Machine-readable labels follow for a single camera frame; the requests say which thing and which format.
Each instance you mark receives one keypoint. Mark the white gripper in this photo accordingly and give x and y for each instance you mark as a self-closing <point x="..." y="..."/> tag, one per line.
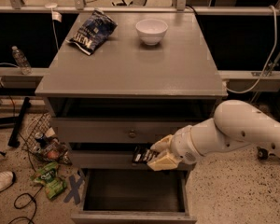
<point x="181" y="146"/>

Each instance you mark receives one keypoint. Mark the black rxbar chocolate bar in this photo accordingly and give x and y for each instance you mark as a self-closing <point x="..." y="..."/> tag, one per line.
<point x="143" y="155"/>

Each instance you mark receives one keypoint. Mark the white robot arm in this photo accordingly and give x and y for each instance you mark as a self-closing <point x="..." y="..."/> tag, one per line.
<point x="235" y="125"/>

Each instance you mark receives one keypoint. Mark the grey drawer cabinet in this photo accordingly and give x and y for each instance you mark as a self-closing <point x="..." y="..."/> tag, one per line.
<point x="175" y="80"/>

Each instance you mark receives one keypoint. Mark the grey open bottom drawer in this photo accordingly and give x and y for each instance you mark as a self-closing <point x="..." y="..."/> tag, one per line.
<point x="134" y="197"/>

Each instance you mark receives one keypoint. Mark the grey middle drawer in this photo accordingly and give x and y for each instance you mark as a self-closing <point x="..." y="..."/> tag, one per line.
<point x="110" y="160"/>

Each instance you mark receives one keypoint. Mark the grey top drawer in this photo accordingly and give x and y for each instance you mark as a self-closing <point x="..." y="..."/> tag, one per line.
<point x="79" y="130"/>

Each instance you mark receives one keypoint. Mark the wheeled cart base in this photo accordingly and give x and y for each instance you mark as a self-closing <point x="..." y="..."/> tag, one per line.
<point x="263" y="154"/>

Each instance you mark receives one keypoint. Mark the blue tape cross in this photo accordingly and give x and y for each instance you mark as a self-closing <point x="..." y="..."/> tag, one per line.
<point x="73" y="194"/>

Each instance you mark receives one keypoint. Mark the green snack bag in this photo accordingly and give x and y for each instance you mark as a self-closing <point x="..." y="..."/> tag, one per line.
<point x="47" y="176"/>

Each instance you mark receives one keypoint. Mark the white bowl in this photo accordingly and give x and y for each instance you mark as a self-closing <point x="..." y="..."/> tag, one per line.
<point x="151" y="31"/>

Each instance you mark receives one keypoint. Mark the blue chip bag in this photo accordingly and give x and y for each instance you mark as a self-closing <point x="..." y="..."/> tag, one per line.
<point x="95" y="30"/>

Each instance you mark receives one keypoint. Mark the black bar on floor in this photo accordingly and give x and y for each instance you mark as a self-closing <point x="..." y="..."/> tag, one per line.
<point x="13" y="140"/>

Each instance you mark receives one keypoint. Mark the white sneaker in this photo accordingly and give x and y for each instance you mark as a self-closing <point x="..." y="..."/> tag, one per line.
<point x="7" y="178"/>

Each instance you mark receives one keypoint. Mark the clear plastic water bottle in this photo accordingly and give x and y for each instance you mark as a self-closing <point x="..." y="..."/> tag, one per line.
<point x="21" y="61"/>

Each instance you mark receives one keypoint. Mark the wire basket with items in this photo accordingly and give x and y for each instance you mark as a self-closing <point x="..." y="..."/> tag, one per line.
<point x="42" y="142"/>

